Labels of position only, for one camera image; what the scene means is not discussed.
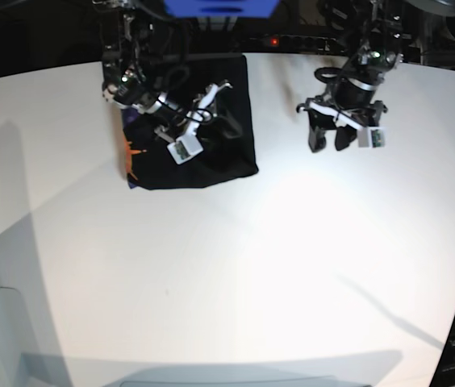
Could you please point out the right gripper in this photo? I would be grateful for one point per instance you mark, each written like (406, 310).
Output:
(158, 117)

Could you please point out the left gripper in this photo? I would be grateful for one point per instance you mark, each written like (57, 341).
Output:
(347, 100)

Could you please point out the black T-shirt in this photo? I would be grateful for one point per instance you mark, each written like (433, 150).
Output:
(200, 135)

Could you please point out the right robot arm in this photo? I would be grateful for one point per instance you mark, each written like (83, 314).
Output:
(145, 61)

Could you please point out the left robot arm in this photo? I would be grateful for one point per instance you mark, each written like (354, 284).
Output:
(371, 36)

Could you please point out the black power strip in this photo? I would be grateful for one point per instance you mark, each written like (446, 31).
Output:
(316, 45)

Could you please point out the blue box overhead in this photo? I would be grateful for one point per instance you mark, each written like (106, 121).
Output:
(260, 9)

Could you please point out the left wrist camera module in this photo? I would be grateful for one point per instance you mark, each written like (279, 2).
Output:
(371, 137)

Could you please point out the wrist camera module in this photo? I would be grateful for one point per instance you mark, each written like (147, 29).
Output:
(371, 137)
(184, 148)

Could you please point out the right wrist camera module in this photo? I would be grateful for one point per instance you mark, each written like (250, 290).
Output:
(184, 148)

